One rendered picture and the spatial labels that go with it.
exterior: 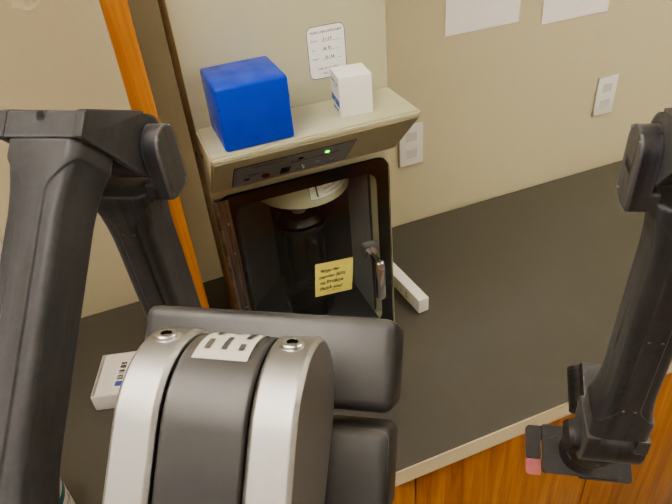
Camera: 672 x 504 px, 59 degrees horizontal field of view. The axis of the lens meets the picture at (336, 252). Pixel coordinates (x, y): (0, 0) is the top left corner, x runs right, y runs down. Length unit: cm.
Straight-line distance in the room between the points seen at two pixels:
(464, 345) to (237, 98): 75
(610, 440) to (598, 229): 102
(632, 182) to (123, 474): 44
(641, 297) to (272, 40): 61
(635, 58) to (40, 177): 174
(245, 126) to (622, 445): 60
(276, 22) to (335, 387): 76
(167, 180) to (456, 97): 117
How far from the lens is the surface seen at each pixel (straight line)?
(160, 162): 56
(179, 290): 67
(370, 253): 113
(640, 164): 51
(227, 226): 101
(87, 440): 130
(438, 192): 174
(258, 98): 83
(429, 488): 127
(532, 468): 96
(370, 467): 21
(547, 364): 131
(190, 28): 90
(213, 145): 88
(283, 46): 93
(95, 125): 50
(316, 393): 17
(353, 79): 89
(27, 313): 49
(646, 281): 59
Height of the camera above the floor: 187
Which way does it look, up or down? 36 degrees down
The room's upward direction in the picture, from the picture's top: 6 degrees counter-clockwise
